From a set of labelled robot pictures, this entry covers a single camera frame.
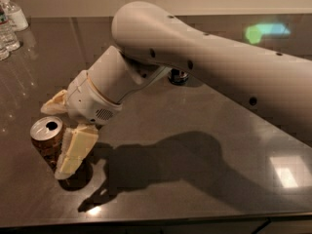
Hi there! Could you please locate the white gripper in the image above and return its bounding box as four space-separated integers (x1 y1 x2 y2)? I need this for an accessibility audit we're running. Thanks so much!
40 70 122 180

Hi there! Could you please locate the orange brown soda can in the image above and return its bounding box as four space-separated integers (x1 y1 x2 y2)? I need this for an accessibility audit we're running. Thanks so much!
30 116 64 172

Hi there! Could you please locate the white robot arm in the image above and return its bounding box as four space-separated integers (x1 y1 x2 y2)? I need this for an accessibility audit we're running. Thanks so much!
41 2 312 180

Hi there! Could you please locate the dark blue soda can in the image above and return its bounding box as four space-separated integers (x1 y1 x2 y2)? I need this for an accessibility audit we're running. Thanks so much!
168 69 189 86

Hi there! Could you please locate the clear bottle at edge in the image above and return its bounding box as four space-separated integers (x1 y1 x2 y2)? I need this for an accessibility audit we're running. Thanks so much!
0 41 10 60

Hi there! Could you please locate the clear plastic water bottle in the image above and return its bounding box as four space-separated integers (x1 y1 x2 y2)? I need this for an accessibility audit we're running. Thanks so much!
0 6 20 52

